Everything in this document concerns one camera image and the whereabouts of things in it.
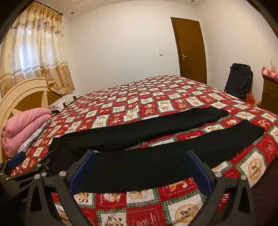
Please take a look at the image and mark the dark curtain rod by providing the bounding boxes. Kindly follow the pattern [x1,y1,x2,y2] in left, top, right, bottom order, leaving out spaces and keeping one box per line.
[34,1,63,15]

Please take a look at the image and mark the beige patterned curtain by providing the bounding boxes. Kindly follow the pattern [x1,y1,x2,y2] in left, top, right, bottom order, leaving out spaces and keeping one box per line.
[0,2,75,97]

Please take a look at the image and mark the red checked cloth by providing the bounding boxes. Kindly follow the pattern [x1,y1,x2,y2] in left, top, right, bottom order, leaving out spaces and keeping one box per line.
[261,67,278,84]

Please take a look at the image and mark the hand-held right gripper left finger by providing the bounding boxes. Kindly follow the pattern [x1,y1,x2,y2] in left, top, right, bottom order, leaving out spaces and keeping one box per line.
[27,150,97,226]

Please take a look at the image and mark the brown wooden door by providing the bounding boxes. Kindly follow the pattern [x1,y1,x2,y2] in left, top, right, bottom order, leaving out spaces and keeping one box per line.
[170,17,208,85]

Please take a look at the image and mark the red checked printed bedspread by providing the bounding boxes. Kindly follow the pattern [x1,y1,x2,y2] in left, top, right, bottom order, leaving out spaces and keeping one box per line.
[10,75,278,226]

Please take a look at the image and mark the cream and brown headboard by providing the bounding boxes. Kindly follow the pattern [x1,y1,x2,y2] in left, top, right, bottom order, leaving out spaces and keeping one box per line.
[0,78,63,162]

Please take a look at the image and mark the black pants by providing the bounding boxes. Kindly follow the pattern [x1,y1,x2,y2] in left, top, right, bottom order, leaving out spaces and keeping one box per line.
[49,107,265,193]

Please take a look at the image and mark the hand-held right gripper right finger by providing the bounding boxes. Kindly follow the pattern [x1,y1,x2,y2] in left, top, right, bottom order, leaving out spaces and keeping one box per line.
[186,150,255,226]

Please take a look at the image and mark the folded pink quilt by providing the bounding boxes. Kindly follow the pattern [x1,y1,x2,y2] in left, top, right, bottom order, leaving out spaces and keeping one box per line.
[1,108,52,159]

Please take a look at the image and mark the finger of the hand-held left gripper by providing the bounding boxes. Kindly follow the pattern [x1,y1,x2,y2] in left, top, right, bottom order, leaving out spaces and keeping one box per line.
[3,151,54,183]
[0,152,27,174]

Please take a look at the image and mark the black folding chair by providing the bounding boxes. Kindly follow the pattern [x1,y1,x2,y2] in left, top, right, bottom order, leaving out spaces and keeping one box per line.
[224,63,253,101]

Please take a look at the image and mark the brown wooden cabinet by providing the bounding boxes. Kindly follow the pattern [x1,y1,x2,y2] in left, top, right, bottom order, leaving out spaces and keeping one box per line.
[261,75,278,109]

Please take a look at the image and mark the red plastic bag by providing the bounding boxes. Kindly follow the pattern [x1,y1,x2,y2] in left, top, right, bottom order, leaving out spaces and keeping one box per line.
[245,93,256,105]

